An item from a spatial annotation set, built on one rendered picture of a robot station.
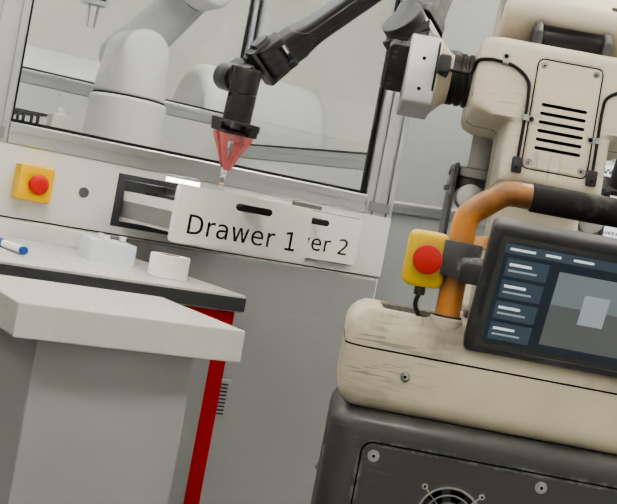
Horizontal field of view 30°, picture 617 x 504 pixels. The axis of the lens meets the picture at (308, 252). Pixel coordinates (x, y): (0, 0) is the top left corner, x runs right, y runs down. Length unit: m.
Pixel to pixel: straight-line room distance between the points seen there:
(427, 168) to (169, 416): 3.36
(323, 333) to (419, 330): 1.31
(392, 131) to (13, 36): 0.92
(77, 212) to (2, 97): 0.28
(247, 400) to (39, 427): 1.34
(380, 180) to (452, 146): 1.83
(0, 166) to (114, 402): 1.09
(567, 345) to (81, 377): 0.58
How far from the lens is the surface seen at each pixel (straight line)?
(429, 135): 4.73
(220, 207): 2.20
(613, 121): 1.82
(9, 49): 2.41
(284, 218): 2.26
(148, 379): 1.40
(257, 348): 2.66
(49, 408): 1.37
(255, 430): 2.70
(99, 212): 2.47
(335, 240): 2.69
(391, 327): 1.43
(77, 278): 1.84
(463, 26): 4.71
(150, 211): 2.33
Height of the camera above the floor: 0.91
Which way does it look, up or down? 2 degrees down
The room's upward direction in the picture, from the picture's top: 11 degrees clockwise
